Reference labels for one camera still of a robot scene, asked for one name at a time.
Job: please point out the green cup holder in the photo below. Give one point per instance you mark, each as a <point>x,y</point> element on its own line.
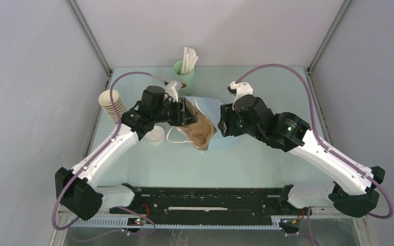
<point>188,80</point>

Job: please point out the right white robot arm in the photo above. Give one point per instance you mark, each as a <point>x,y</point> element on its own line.
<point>353,190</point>

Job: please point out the white wrapped straws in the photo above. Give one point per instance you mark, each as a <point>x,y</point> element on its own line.
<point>189,60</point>

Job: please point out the light blue paper bag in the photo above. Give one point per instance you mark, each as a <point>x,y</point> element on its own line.
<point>211,108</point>

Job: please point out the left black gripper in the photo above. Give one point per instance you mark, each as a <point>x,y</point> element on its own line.
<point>183,116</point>

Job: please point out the brown pulp cup carrier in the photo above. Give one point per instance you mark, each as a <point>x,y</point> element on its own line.
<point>201,132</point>

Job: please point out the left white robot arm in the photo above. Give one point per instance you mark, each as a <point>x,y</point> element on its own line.
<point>78,189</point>

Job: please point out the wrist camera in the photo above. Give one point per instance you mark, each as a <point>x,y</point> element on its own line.
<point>239,90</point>
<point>172,89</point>

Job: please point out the stack of brown paper cups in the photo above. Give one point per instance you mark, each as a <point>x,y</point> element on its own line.
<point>112,104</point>

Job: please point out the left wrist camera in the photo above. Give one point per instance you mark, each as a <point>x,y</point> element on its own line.
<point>172,89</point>

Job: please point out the stack of white lids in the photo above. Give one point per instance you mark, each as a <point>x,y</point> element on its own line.
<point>156,136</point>

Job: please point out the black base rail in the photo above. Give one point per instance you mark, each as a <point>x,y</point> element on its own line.
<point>231,207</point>

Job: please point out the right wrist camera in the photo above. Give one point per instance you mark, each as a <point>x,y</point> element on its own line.
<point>239,90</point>

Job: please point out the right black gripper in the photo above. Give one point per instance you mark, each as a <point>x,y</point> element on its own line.
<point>228,115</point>

